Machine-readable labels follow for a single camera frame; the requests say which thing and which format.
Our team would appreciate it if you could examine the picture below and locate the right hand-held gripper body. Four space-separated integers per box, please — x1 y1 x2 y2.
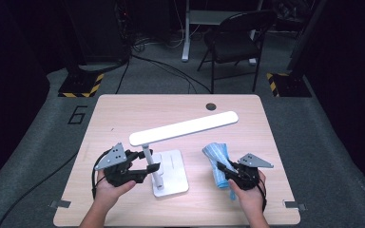
232 153 274 191

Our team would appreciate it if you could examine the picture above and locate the white desk lamp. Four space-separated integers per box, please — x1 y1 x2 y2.
128 110 240 198

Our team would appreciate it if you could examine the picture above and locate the blue striped cleaning cloth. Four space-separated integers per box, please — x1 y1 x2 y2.
202 142 238 201

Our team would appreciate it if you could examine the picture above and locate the tangle of floor cables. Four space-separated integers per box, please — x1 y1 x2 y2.
132 29 184 53

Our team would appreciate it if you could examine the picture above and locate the hand-held gripper cable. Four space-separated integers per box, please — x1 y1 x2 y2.
90 148 113 200
255 177 268 213

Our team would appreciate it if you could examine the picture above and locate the black floor cable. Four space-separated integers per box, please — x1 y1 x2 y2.
0 151 79 228
115 57 131 95
128 53 213 95

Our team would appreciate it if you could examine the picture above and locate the left hand-held gripper cable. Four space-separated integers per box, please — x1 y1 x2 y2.
90 148 113 200

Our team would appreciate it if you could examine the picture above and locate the grey tape strip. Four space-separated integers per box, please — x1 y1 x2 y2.
284 200 308 211
48 199 72 209

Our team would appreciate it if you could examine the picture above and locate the black yellow striped stand base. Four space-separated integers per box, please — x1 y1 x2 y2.
265 72 313 98
57 73 105 99

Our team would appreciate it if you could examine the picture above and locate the white desk frame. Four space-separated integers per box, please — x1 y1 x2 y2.
181 0 264 66

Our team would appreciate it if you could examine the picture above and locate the black folding chair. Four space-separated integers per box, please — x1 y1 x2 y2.
197 9 279 94

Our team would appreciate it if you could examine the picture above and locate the person's right hand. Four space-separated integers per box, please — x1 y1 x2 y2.
228 170 267 213

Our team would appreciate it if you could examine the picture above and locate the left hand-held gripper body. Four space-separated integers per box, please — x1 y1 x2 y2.
94 142 146 188

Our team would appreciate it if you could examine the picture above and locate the right hand-held gripper cable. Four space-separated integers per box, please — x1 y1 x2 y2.
255 177 268 213

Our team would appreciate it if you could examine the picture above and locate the person's left hand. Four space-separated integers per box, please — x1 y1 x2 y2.
93 176 138 210

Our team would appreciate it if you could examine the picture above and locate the black equipment cabinet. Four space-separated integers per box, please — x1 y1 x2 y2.
64 0 131 65

